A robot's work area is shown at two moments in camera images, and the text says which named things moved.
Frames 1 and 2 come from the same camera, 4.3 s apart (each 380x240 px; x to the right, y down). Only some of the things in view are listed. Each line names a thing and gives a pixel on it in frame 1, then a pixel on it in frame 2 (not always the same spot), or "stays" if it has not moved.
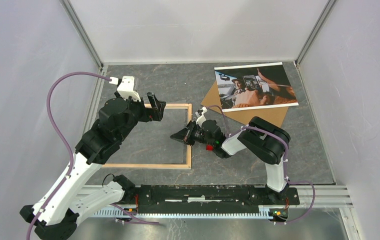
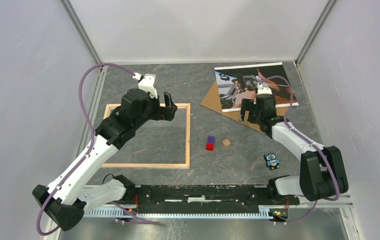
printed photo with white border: [254, 86] stays
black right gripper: [181, 135] → [245, 106]
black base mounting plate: [235, 197] stays
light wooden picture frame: [187, 165] stays
